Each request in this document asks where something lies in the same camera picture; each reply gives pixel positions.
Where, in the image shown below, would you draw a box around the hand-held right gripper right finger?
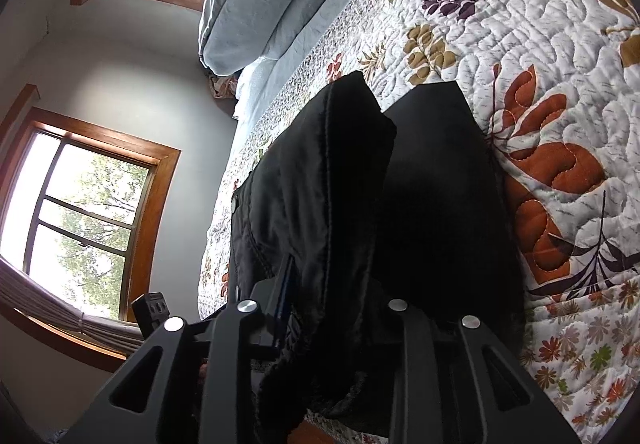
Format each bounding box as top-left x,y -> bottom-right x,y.
387,299 -> 583,444

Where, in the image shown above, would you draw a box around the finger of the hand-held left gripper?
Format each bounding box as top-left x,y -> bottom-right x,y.
131,292 -> 173,340

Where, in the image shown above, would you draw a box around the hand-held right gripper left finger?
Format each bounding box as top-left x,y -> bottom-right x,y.
60,254 -> 296,444

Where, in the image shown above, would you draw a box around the black pants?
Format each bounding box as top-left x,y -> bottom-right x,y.
231,70 -> 526,440

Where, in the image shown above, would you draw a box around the grey striped curtain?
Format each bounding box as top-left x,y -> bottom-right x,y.
0,259 -> 146,357

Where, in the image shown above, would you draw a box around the wooden side window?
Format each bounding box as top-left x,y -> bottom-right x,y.
0,84 -> 182,372

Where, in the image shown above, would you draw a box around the pile of clothes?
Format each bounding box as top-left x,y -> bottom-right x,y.
209,74 -> 240,101

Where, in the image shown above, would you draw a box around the light blue bed sheet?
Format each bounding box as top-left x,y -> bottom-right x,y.
232,0 -> 421,140

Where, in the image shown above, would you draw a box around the floral quilted bedspread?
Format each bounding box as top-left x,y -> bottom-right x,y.
199,0 -> 640,444

